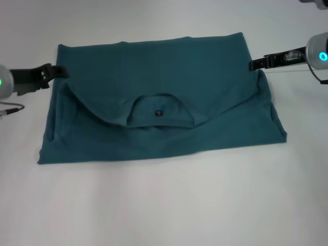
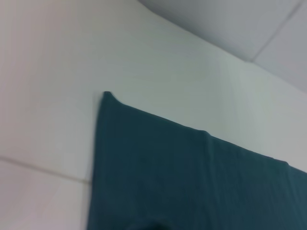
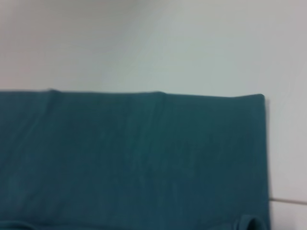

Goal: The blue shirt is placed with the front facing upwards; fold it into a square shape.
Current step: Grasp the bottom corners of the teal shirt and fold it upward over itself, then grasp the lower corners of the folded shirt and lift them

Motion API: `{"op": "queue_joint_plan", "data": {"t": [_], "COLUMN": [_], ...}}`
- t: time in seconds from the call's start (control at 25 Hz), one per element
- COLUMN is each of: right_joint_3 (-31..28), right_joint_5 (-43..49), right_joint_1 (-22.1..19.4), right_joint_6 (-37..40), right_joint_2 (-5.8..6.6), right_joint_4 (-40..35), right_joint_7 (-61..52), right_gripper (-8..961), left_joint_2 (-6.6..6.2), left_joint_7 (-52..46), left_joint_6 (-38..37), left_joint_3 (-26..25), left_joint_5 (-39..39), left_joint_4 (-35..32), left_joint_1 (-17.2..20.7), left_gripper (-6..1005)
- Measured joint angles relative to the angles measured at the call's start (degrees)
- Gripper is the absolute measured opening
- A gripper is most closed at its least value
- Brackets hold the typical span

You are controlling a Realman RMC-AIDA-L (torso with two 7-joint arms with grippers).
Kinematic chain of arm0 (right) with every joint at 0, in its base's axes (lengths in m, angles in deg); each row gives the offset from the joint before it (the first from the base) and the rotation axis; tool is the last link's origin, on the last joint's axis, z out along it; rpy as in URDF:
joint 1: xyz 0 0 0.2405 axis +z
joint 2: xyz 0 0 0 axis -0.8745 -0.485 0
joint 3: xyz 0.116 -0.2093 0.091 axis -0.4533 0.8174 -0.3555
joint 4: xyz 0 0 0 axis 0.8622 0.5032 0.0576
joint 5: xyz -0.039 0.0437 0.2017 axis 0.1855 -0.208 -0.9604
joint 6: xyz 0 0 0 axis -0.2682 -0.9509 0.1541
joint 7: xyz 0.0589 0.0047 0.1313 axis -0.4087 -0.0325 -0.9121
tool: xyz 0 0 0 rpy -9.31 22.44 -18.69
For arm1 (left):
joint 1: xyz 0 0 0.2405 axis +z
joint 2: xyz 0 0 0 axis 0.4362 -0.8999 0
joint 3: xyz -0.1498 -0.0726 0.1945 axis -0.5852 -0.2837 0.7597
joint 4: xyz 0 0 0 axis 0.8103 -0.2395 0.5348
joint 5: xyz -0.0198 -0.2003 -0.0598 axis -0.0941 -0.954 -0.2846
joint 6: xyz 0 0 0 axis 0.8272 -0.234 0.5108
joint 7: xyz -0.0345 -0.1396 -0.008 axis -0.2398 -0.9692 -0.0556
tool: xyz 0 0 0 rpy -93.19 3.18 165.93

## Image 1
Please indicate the teal T-shirt with FREE! print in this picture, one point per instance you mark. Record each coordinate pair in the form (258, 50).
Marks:
(159, 77)

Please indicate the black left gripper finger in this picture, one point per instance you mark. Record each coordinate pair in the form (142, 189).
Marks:
(59, 72)

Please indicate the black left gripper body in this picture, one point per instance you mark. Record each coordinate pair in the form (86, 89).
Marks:
(28, 77)

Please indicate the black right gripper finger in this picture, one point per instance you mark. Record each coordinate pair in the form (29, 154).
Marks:
(258, 64)

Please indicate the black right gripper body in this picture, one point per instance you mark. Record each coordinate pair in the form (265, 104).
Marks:
(284, 58)

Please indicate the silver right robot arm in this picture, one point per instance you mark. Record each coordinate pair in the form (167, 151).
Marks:
(319, 50)

